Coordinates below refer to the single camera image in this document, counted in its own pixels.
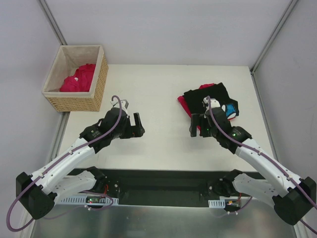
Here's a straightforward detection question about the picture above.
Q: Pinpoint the black daisy print t-shirt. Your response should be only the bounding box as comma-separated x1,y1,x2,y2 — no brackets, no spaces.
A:
183,82,240,119

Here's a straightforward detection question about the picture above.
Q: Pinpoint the red t-shirt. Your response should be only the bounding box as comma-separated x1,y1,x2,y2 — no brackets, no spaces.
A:
176,83,236,132

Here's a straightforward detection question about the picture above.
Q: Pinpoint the wicker basket with liner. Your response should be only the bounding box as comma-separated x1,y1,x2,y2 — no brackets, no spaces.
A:
42,45,108,112

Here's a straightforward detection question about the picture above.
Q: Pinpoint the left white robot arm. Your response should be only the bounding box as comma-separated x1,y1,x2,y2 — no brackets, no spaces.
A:
16,108,145,220

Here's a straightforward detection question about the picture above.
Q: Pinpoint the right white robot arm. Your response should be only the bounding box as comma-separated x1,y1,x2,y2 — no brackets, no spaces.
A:
190,107,317,225

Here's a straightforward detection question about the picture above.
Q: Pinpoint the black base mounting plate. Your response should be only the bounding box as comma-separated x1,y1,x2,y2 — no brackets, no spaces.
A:
66,168,253,206

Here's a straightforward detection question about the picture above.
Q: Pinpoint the pink t-shirt in basket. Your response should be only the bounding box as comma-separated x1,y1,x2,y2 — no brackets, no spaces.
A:
59,64,96,93

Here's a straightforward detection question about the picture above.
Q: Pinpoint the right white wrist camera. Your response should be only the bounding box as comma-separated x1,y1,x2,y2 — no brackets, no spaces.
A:
203,97,221,111

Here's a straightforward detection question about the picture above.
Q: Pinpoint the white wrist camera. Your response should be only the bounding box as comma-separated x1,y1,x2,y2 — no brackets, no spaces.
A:
111,98,129,115
203,97,221,111

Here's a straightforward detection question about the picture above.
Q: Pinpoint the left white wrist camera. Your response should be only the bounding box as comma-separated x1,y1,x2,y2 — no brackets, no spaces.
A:
111,98,129,115

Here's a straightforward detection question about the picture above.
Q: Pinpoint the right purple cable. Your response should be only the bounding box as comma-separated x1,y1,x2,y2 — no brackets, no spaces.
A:
206,95,317,231

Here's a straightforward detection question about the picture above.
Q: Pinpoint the right white cable duct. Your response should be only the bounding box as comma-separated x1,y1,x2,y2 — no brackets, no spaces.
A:
208,199,226,209

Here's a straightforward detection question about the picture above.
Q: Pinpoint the white cable duct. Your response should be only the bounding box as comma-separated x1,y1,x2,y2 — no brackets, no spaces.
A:
57,195,119,206
208,199,226,209

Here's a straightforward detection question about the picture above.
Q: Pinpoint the left white cable duct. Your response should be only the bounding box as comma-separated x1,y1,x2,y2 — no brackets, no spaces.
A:
57,195,119,206

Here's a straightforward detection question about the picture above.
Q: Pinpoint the left aluminium frame post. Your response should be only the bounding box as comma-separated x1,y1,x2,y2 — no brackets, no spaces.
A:
37,0,67,46

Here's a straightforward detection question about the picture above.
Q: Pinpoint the aluminium frame post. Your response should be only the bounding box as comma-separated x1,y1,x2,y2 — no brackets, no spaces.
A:
250,0,300,75
37,0,67,46

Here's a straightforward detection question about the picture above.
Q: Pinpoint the right aluminium frame post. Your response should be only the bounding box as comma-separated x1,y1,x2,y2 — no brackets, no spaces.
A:
250,0,300,75

